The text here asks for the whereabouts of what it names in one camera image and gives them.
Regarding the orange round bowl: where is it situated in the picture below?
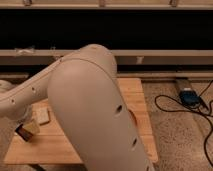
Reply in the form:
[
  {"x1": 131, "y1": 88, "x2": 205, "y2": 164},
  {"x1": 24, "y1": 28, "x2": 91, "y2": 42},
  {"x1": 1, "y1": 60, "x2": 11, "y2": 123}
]
[{"x1": 128, "y1": 109, "x2": 137, "y2": 127}]

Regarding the white window rail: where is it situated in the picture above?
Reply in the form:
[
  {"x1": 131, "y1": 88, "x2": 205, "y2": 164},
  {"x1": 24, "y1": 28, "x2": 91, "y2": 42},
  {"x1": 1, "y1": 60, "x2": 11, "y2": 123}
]
[{"x1": 0, "y1": 49, "x2": 213, "y2": 65}]

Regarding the blue power adapter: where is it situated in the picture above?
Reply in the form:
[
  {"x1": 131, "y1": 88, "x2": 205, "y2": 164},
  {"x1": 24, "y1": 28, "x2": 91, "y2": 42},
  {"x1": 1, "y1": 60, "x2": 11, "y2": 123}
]
[{"x1": 179, "y1": 89, "x2": 199, "y2": 106}]

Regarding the white sponge block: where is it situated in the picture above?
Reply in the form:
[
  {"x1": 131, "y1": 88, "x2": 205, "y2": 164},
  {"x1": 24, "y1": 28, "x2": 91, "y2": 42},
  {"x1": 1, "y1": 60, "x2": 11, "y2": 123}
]
[{"x1": 36, "y1": 107, "x2": 50, "y2": 125}]

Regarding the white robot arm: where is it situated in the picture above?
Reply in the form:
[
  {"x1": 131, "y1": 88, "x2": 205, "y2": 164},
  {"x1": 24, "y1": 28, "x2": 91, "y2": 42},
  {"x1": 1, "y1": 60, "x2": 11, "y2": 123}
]
[{"x1": 0, "y1": 44, "x2": 155, "y2": 171}]

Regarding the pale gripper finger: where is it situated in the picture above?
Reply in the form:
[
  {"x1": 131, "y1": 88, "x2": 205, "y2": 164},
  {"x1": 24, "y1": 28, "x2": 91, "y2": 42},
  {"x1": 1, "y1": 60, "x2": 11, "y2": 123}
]
[{"x1": 24, "y1": 120, "x2": 40, "y2": 134}]

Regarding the wooden table board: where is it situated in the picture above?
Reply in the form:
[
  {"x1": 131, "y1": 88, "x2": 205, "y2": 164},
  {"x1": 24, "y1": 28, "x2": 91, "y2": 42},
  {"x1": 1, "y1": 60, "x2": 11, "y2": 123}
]
[{"x1": 4, "y1": 78, "x2": 158, "y2": 165}]

